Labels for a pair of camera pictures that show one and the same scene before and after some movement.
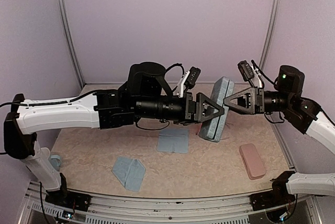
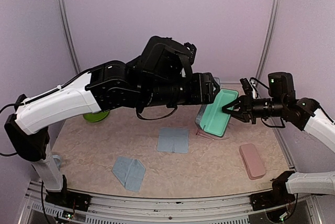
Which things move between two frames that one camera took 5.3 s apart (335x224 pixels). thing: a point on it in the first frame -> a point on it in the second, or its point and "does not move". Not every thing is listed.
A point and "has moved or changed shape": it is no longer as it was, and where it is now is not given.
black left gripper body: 189,117 -> 202,93
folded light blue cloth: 130,171 does not move
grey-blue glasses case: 212,129 has moved or changed shape
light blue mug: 56,161 does not move
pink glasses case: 252,160 does not move
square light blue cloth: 173,140 does not move
